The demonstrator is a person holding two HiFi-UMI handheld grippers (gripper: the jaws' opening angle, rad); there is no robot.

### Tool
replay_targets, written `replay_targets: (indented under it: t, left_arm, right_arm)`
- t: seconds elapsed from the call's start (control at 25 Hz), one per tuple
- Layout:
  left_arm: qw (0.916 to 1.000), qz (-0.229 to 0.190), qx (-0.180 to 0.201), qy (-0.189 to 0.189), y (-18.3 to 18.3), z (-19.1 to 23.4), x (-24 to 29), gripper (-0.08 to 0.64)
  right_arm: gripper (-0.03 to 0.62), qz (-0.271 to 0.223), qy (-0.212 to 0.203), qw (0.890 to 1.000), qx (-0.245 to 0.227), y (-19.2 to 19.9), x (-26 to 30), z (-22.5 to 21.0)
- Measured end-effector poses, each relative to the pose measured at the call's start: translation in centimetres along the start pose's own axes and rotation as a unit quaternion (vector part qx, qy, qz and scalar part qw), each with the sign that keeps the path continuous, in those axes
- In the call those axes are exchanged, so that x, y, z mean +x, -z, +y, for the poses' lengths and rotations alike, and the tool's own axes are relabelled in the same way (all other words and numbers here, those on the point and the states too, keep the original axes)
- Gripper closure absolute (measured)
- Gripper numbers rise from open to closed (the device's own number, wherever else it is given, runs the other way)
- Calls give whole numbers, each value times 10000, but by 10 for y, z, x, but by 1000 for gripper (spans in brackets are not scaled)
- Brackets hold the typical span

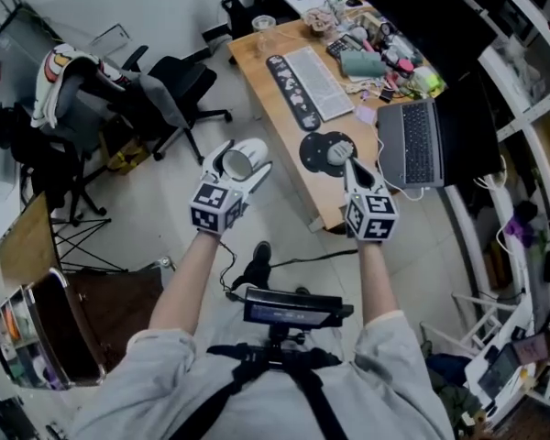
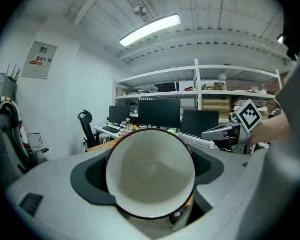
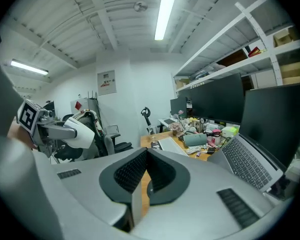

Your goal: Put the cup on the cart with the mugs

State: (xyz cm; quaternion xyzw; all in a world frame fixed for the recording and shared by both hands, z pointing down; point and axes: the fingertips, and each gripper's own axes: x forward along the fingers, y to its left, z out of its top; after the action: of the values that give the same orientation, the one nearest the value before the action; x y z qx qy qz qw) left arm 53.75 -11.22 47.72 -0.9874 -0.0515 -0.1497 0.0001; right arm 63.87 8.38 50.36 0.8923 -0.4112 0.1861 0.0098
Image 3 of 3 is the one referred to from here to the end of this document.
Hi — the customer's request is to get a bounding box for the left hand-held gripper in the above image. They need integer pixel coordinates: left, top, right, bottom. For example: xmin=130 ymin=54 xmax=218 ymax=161
xmin=16 ymin=98 xmax=79 ymax=159

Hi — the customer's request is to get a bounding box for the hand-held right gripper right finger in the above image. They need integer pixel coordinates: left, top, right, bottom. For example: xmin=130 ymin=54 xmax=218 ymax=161
xmin=136 ymin=147 xmax=290 ymax=240

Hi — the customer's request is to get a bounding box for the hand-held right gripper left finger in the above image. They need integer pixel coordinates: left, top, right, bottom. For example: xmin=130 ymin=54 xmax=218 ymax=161
xmin=52 ymin=147 xmax=148 ymax=240

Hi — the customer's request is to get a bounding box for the white dark-striped cup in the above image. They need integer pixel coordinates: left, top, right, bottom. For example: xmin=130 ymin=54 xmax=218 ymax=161
xmin=62 ymin=116 xmax=96 ymax=150

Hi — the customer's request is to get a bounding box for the person's left forearm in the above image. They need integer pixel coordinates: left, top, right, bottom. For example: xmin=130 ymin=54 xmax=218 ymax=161
xmin=6 ymin=122 xmax=38 ymax=150

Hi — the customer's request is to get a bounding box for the white patterned blanket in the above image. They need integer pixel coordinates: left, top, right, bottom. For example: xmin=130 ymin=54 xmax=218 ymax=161
xmin=73 ymin=109 xmax=104 ymax=135

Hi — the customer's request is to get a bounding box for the grey cabinet with red diamond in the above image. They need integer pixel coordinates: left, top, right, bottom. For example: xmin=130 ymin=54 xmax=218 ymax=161
xmin=69 ymin=97 xmax=99 ymax=116

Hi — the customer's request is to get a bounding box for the dark grey office chair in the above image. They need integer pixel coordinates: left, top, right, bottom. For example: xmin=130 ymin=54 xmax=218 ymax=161
xmin=74 ymin=110 xmax=116 ymax=158

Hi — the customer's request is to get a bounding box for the grey laptop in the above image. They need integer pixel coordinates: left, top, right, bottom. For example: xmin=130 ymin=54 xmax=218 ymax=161
xmin=206 ymin=82 xmax=300 ymax=194

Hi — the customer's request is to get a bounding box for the teal pencil case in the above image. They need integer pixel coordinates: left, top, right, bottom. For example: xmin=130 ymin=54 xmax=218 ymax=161
xmin=183 ymin=132 xmax=208 ymax=147

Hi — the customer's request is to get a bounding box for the ceiling light tube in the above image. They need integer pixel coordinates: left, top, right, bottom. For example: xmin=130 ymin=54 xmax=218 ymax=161
xmin=154 ymin=0 xmax=180 ymax=41
xmin=10 ymin=58 xmax=50 ymax=76

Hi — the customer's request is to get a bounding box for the pink-lidded bottle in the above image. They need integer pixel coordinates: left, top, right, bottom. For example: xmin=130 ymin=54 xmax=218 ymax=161
xmin=211 ymin=128 xmax=223 ymax=145

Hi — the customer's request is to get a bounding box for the yellow-green box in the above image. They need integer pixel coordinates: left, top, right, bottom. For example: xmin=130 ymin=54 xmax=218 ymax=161
xmin=221 ymin=125 xmax=241 ymax=138

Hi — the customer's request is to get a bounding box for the dried brown flower bunch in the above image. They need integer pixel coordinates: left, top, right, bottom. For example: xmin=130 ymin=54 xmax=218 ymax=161
xmin=168 ymin=122 xmax=183 ymax=137

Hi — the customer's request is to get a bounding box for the black stick vacuum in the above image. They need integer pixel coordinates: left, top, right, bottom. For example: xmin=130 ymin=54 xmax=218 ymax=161
xmin=140 ymin=106 xmax=153 ymax=135

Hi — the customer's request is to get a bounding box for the round smoke detector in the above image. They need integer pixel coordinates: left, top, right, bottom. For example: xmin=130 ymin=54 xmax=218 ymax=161
xmin=133 ymin=0 xmax=149 ymax=13

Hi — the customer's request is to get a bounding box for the white shelving unit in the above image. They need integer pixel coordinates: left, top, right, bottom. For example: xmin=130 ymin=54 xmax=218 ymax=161
xmin=173 ymin=0 xmax=300 ymax=145

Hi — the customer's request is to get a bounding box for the red box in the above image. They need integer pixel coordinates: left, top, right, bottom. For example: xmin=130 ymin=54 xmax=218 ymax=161
xmin=247 ymin=46 xmax=263 ymax=58

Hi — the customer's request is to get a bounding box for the large cardboard box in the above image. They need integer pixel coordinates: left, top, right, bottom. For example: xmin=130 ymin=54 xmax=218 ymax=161
xmin=279 ymin=60 xmax=300 ymax=85

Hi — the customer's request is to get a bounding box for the white charging cable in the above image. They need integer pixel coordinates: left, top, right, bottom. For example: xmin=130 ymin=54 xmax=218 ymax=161
xmin=185 ymin=145 xmax=209 ymax=157

